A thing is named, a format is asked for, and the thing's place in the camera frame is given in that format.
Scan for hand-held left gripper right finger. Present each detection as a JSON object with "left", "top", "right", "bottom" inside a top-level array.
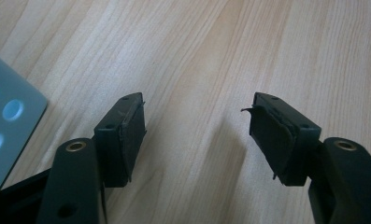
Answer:
[{"left": 240, "top": 91, "right": 371, "bottom": 224}]

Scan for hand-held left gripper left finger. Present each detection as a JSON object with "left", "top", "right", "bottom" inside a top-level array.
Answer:
[{"left": 36, "top": 91, "right": 148, "bottom": 224}]

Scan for light blue plastic basket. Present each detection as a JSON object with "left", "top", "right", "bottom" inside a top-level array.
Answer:
[{"left": 0, "top": 48, "right": 49, "bottom": 189}]

